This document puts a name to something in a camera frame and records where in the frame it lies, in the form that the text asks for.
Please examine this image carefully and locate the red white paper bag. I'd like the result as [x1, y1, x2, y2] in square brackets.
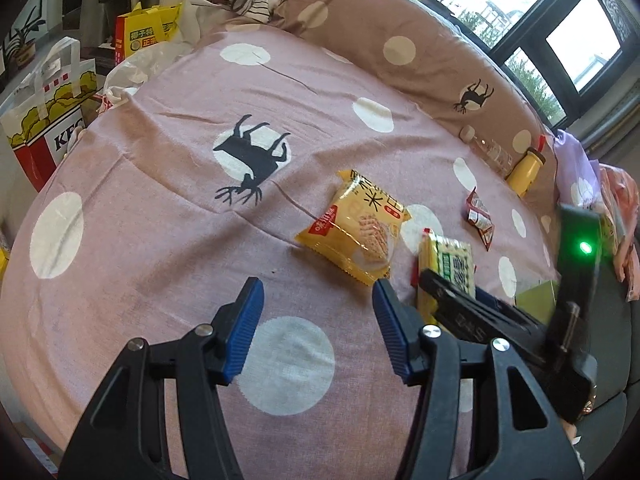
[0, 36, 102, 193]

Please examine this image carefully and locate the yellow biscuit packet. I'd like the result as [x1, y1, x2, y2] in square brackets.
[294, 169, 412, 287]

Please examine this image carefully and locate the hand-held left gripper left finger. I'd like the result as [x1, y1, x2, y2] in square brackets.
[60, 277, 266, 480]

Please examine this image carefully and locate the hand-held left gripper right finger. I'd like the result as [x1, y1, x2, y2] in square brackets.
[372, 277, 586, 480]

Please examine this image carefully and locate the yellow cardboard box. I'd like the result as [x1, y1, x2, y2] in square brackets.
[115, 4, 185, 63]

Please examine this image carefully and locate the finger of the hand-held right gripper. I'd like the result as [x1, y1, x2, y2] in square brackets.
[472, 285, 548, 333]
[417, 269, 551, 361]

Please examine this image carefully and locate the orange plastic bag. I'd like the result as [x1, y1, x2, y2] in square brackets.
[597, 164, 640, 304]

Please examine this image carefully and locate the black framed window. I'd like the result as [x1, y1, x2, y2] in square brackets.
[365, 0, 640, 132]

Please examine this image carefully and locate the small red snack packet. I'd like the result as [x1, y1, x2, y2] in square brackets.
[464, 187, 497, 252]

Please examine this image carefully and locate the clear plastic bottle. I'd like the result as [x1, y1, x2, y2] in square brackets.
[459, 126, 514, 177]

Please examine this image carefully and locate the yellow bottle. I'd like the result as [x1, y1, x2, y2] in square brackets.
[505, 135, 549, 199]

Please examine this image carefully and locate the green box with white inside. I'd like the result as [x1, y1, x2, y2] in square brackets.
[515, 280, 559, 327]

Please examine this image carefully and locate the white plastic bag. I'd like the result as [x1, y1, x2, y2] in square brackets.
[102, 39, 197, 107]

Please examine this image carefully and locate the potted plant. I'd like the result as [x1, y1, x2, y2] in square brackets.
[1, 7, 45, 70]

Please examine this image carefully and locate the yellow green cracker packet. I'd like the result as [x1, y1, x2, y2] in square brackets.
[414, 229, 477, 322]

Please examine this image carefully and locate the dark grey cloth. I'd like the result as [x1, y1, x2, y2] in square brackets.
[575, 260, 640, 480]

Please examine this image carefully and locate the brown polka dot pillow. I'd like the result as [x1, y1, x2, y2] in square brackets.
[276, 0, 560, 202]

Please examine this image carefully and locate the pink polka dot bedsheet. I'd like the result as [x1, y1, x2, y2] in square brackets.
[0, 25, 567, 480]

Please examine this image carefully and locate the purple plastic bag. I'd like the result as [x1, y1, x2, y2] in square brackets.
[551, 129, 602, 213]

